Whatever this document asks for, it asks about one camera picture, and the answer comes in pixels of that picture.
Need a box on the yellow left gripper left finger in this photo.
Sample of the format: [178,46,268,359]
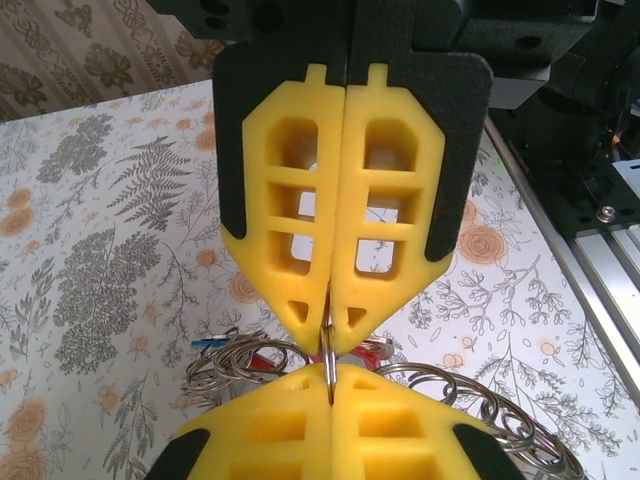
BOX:
[144,363,333,480]

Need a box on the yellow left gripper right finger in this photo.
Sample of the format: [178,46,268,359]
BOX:
[332,363,531,480]

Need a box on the red tag key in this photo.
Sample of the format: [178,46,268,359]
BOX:
[248,351,282,375]
[355,338,395,365]

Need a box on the metal keyring chain loop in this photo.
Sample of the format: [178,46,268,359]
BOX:
[184,279,586,480]

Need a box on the blue tag key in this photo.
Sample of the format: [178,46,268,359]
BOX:
[192,335,237,352]

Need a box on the wide aluminium base rail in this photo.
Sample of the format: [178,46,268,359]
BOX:
[484,122,640,354]

